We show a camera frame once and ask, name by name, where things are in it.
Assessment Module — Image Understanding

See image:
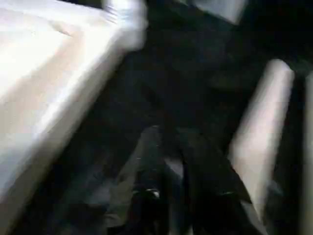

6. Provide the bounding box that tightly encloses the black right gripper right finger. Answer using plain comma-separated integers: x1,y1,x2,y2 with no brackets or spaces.
176,128,255,235

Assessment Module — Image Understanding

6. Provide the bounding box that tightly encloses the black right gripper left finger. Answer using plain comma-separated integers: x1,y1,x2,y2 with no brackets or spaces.
105,124,182,235

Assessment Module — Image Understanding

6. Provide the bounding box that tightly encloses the white plastic table top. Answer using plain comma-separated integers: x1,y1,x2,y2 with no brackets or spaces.
0,0,150,235

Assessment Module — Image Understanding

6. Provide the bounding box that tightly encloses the black mat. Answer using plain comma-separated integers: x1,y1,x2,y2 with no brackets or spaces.
24,0,313,235

